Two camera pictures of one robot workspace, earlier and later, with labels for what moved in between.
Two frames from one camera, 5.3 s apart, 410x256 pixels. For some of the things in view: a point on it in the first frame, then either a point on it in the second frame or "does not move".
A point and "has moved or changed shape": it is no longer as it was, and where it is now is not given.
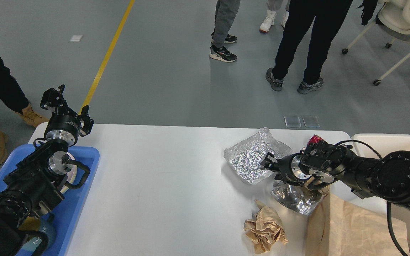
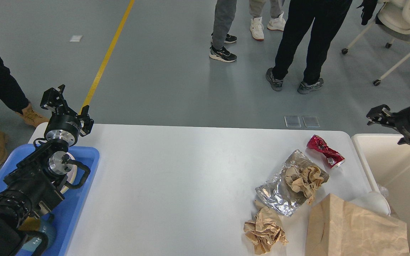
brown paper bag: [336, 228] does not move
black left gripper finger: [53, 98] does not move
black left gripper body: [63, 127] does not move
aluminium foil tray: [245, 158] has moved or changed shape
